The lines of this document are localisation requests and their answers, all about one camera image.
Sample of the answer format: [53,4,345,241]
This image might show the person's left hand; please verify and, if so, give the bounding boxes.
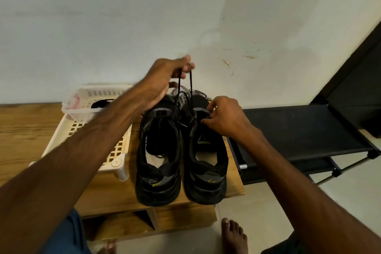
[138,55,196,113]

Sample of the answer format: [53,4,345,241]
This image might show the person's right hand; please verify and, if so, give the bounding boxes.
[202,96,258,142]

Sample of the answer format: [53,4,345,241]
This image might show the single black shoelace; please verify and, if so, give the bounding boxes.
[175,67,196,125]

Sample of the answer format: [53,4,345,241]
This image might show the black shoelaces bundle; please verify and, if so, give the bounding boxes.
[90,99,114,109]

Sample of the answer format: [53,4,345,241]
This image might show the black shoe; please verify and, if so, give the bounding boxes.
[181,92,230,206]
[135,96,183,208]

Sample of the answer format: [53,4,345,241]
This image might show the person's right forearm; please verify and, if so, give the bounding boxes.
[239,129,381,254]

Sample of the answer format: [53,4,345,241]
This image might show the person's left forearm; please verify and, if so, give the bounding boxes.
[0,87,158,254]

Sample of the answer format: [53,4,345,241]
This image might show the person's blue shorts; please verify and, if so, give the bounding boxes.
[38,208,307,254]

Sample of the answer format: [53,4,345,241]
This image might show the black shoe rack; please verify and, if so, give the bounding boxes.
[229,103,381,187]

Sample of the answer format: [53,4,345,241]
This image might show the small white plastic basket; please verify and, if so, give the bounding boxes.
[61,84,135,122]

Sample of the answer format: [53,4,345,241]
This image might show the large white plastic tray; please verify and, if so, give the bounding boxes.
[29,83,134,182]

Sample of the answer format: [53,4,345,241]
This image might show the dark door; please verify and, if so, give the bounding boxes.
[311,20,381,139]

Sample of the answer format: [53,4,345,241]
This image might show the low wooden table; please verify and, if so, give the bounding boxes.
[0,103,246,242]

